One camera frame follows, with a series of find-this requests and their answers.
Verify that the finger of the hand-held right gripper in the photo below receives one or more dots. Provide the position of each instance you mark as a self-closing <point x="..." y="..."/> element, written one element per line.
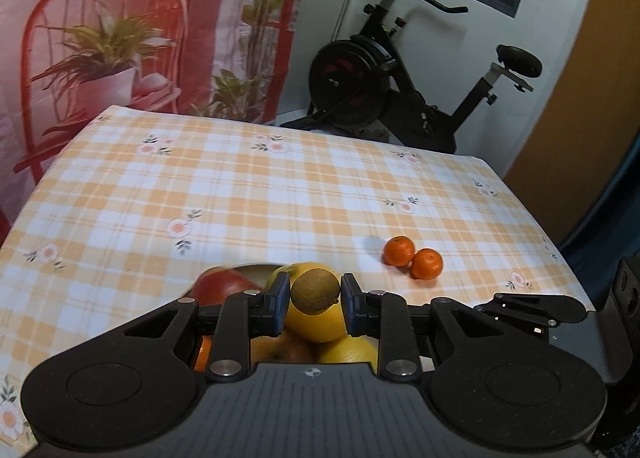
<point x="530" y="305"/>

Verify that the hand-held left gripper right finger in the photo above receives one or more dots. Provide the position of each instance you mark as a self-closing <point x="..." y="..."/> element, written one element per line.
<point x="350" y="308"/>

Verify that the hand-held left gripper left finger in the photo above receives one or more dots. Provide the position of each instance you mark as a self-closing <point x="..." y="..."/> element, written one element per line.
<point x="280" y="305"/>

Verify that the small green lime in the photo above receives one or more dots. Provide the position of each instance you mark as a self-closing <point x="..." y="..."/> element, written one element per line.
<point x="315" y="290"/>

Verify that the yellow orange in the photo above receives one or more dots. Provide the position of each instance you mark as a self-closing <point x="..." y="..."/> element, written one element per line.
<point x="347" y="352"/>
<point x="315" y="328"/>

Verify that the red apple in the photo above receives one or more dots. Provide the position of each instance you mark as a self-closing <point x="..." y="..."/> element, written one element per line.
<point x="220" y="285"/>
<point x="282" y="350"/>

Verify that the small orange tangerine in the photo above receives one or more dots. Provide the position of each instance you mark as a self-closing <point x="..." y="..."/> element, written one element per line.
<point x="426" y="264"/>
<point x="204" y="355"/>
<point x="398" y="251"/>

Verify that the orange plaid floral tablecloth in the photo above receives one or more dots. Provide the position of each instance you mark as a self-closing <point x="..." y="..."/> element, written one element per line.
<point x="300" y="188"/>

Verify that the dark blue cloth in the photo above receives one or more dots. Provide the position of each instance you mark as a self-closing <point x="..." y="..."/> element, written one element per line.
<point x="615" y="198"/>

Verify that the black exercise bike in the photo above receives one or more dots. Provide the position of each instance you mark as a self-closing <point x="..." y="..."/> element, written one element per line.
<point x="350" y="77"/>

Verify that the wooden door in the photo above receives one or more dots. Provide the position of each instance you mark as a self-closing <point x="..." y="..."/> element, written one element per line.
<point x="575" y="62"/>

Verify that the printed chair and plant backdrop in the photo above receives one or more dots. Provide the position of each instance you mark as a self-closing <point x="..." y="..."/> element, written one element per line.
<point x="210" y="12"/>

